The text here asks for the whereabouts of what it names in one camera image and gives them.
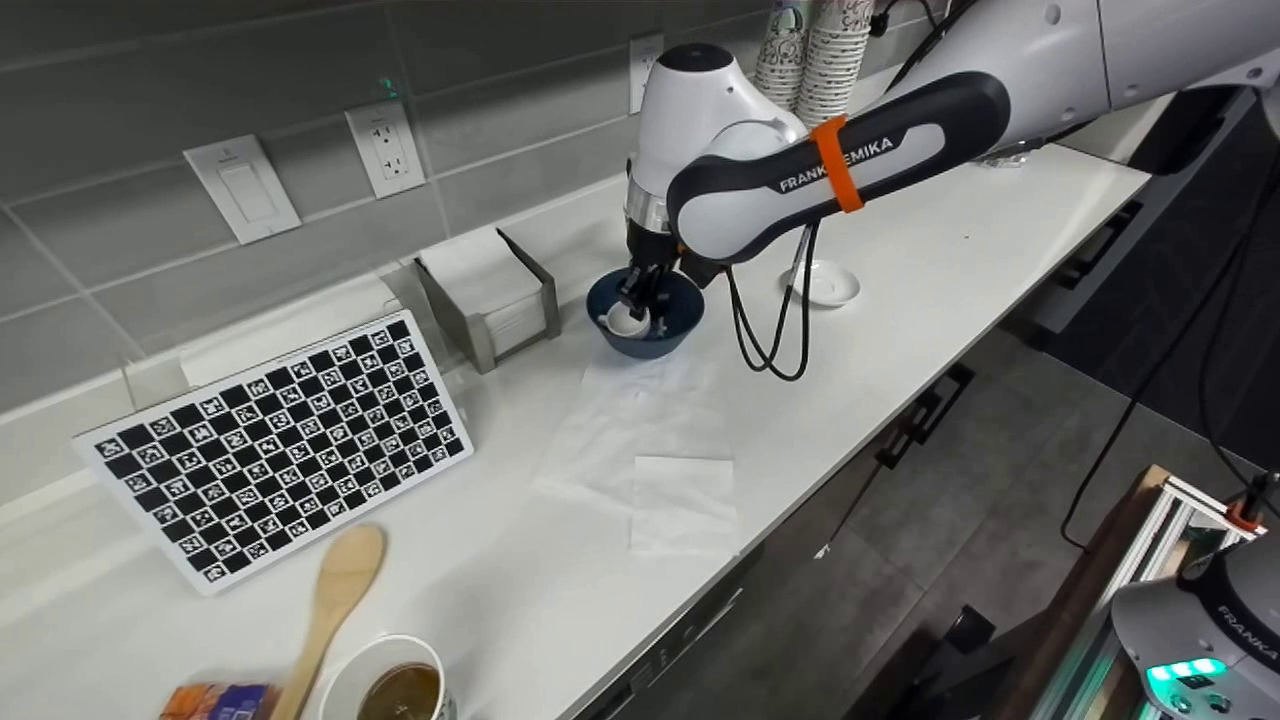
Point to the left paper cup stack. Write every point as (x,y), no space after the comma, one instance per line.
(781,50)

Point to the white tea cup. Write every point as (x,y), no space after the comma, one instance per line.
(630,321)

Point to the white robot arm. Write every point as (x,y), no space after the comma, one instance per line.
(721,168)

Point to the right paper cup stack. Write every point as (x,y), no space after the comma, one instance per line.
(834,52)

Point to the wooden framed stand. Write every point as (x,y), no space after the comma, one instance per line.
(1074,661)

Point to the blue bowl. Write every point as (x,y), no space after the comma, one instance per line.
(687,314)

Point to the wooden spoon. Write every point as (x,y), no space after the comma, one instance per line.
(348,569)

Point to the metal napkin dispenser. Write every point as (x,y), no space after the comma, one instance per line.
(485,297)

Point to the checkered calibration board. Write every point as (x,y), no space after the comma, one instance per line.
(248,471)

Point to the orange blue packet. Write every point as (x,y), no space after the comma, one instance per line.
(222,702)

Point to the white bowl with brown liquid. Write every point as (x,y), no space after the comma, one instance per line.
(392,676)

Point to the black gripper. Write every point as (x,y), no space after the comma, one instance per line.
(648,267)

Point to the white light switch plate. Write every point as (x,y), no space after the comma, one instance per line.
(242,185)

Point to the grey robot base with lights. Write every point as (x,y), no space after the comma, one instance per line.
(1204,640)

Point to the paper cup stack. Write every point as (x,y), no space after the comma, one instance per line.
(834,52)
(781,50)

